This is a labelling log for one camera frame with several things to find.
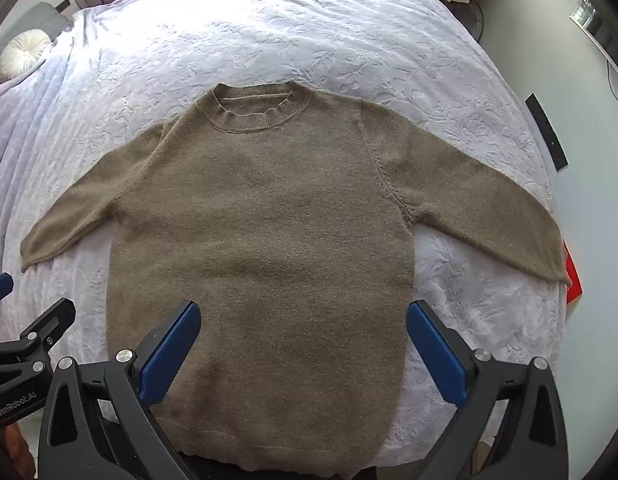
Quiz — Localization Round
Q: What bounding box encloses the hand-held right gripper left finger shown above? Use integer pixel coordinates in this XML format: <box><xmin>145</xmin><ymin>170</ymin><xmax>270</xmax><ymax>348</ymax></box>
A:
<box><xmin>36</xmin><ymin>301</ymin><xmax>202</xmax><ymax>480</ymax></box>

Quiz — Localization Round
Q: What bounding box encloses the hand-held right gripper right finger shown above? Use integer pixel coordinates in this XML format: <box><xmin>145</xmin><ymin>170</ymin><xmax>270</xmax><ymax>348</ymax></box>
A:
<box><xmin>406</xmin><ymin>301</ymin><xmax>570</xmax><ymax>480</ymax></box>

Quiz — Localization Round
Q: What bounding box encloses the brown knitted sweater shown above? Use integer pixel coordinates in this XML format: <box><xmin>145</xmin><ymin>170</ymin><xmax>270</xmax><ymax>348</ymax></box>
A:
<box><xmin>20</xmin><ymin>81</ymin><xmax>572</xmax><ymax>468</ymax></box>

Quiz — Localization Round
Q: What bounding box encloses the person's left hand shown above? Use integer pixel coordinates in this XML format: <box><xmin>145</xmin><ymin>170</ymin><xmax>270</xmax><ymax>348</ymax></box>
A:
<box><xmin>4</xmin><ymin>425</ymin><xmax>37</xmax><ymax>480</ymax></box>

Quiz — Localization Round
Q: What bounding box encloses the person's dark clothing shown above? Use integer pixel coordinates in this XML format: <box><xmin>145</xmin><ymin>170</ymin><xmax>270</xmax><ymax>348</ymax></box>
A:
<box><xmin>179</xmin><ymin>452</ymin><xmax>430</xmax><ymax>480</ymax></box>

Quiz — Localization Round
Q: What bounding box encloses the red flat object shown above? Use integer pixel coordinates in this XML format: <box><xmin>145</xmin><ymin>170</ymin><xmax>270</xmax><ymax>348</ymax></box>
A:
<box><xmin>563</xmin><ymin>240</ymin><xmax>586</xmax><ymax>306</ymax></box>

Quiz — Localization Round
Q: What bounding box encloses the round white cushion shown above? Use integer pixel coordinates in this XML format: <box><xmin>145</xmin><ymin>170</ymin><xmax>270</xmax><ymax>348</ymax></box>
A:
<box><xmin>0</xmin><ymin>30</ymin><xmax>52</xmax><ymax>82</ymax></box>

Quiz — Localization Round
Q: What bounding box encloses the black flat panel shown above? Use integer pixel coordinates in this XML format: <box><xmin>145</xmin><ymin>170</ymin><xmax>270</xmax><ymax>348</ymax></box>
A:
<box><xmin>525</xmin><ymin>93</ymin><xmax>568</xmax><ymax>172</ymax></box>

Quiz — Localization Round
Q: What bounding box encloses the lavender textured bed blanket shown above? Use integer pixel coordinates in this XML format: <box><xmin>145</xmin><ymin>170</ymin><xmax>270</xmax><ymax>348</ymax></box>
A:
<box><xmin>0</xmin><ymin>0</ymin><xmax>564</xmax><ymax>466</ymax></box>

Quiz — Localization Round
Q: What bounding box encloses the small framed mirror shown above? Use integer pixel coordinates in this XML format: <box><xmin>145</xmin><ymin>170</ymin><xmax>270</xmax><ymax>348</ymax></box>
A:
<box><xmin>569</xmin><ymin>0</ymin><xmax>604</xmax><ymax>31</ymax></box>

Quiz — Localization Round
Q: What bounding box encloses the black cable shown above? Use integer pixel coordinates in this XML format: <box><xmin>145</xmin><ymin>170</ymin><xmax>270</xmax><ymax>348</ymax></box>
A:
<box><xmin>605</xmin><ymin>57</ymin><xmax>618</xmax><ymax>108</ymax></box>

